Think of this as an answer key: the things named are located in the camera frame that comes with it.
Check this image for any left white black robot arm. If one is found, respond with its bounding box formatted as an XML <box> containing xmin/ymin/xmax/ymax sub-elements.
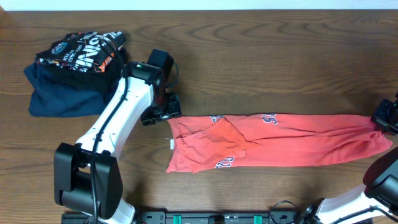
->
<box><xmin>53</xmin><ymin>62</ymin><xmax>181</xmax><ymax>223</ymax></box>

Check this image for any red orange t-shirt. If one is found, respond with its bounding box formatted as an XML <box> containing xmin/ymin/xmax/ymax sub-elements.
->
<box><xmin>166</xmin><ymin>113</ymin><xmax>392</xmax><ymax>174</ymax></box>

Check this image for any folded navy blue shirt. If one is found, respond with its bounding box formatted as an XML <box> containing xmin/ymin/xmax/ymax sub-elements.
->
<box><xmin>24</xmin><ymin>63</ymin><xmax>118</xmax><ymax>117</ymax></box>

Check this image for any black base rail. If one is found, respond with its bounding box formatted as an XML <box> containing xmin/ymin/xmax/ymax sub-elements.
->
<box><xmin>61</xmin><ymin>211</ymin><xmax>309</xmax><ymax>224</ymax></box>

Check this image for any folded black printed shirt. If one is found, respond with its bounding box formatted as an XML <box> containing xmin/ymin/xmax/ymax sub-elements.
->
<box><xmin>36</xmin><ymin>31</ymin><xmax>126</xmax><ymax>73</ymax></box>

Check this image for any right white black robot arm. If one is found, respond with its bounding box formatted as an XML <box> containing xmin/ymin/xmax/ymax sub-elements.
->
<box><xmin>297</xmin><ymin>148</ymin><xmax>397</xmax><ymax>224</ymax></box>

